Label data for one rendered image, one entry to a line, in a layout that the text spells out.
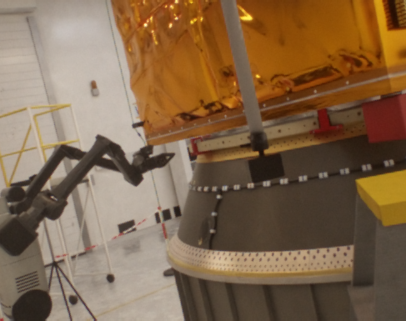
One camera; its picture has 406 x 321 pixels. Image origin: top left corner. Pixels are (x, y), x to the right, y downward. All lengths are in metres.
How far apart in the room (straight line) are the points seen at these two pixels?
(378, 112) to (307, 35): 0.36
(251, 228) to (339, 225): 0.37
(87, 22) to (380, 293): 9.61
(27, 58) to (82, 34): 1.24
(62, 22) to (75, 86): 1.27
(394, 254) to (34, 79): 8.94
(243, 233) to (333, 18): 0.93
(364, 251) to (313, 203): 0.49
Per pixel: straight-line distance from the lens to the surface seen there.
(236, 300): 2.10
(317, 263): 1.84
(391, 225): 1.11
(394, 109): 1.64
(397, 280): 1.13
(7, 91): 9.56
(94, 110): 9.96
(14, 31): 9.87
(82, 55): 10.14
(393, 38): 1.64
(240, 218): 2.07
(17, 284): 2.21
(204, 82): 2.34
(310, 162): 1.96
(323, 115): 1.93
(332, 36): 1.67
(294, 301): 1.93
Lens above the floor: 1.75
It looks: 3 degrees down
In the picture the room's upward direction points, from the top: 13 degrees counter-clockwise
